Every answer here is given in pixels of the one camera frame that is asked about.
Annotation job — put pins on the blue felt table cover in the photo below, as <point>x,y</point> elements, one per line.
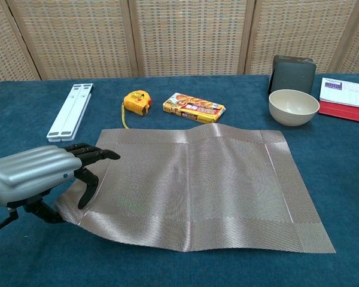
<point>332,179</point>

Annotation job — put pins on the yellow tape measure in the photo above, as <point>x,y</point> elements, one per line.
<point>136,103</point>

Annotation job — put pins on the black cube box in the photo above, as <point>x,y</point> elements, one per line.
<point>293,77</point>

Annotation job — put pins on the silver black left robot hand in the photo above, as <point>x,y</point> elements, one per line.
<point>33,173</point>

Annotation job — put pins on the grey woven placemat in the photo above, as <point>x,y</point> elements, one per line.
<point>212,185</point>

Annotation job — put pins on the beige bowl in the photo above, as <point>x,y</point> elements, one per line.
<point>293,115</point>

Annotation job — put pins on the woven wooden folding screen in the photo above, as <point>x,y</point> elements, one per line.
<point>191,39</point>

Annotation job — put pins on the white folding laptop stand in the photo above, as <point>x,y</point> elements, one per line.
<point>68,113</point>

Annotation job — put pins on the yellow food package box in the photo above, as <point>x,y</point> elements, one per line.
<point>194,108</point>

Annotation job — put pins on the white and red desk calendar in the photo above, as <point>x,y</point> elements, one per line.
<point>347,92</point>

